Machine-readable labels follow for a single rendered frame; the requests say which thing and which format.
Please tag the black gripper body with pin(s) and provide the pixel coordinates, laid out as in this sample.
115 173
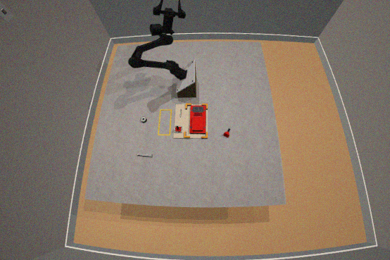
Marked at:
168 16

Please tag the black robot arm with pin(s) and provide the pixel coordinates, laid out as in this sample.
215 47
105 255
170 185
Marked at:
156 29

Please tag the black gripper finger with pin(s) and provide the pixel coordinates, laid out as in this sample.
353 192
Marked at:
159 6
179 8

